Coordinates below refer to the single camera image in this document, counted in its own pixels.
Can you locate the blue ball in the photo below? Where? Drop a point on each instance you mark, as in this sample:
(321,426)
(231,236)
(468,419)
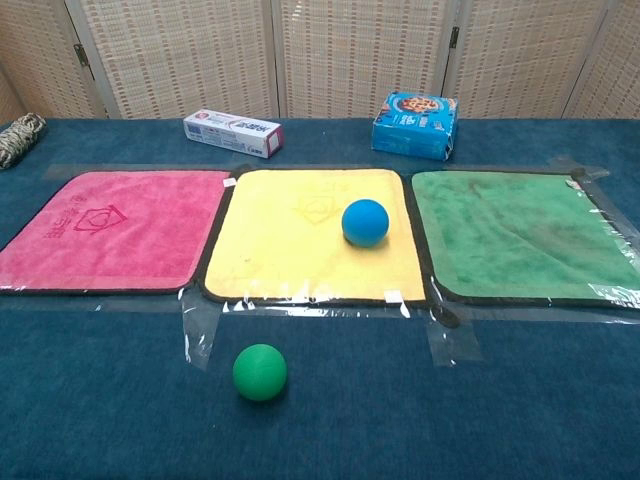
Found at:
(365,222)

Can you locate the yellow towel mat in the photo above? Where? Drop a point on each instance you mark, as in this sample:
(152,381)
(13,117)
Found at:
(300,250)

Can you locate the green ball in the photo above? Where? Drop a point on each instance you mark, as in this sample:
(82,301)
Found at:
(259,372)

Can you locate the green towel mat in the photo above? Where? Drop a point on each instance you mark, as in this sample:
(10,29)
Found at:
(515,235)

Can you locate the pink towel mat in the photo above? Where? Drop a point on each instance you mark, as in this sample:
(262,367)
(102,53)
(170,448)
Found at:
(110,235)

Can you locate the white toothpaste box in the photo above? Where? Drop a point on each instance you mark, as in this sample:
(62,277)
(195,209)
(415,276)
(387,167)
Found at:
(232,133)

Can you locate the blue cookie box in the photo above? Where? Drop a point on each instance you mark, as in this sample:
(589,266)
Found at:
(414,127)

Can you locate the woven folding screen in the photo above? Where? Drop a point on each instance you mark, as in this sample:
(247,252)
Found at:
(320,55)

